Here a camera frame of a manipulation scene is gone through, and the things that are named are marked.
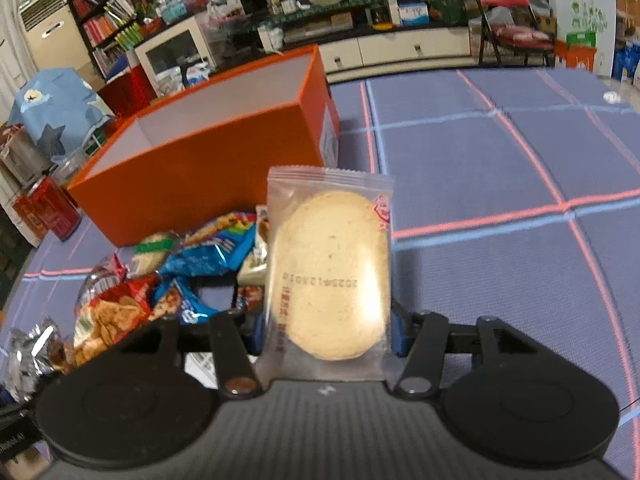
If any orange cardboard box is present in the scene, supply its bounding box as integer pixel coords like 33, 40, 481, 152
70, 46, 340, 246

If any clear rice cracker packet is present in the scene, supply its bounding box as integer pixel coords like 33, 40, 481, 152
257, 166, 394, 384

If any peanut snack bag red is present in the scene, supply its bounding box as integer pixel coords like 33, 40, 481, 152
73, 255, 156, 366

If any blue cookie packet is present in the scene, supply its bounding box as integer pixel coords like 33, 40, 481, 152
158, 211, 257, 280
148, 276, 218, 325

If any red soda can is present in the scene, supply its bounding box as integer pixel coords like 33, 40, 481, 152
26, 176, 81, 242

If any white small cabinet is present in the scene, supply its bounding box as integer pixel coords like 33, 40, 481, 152
134, 15, 217, 96

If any silver snack bag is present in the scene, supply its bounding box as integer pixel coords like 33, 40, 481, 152
4, 318, 66, 402

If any dark bookshelf with books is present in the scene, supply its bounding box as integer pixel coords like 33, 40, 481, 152
67, 0, 156, 80

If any red folding chair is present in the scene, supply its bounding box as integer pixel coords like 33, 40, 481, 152
476, 0, 554, 67

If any white tv stand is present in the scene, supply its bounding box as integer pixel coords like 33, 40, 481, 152
319, 27, 477, 84

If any white air conditioner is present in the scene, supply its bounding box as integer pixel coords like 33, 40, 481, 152
20, 0, 90, 70

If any blue star fabric cover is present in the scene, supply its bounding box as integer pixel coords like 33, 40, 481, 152
8, 67, 114, 162

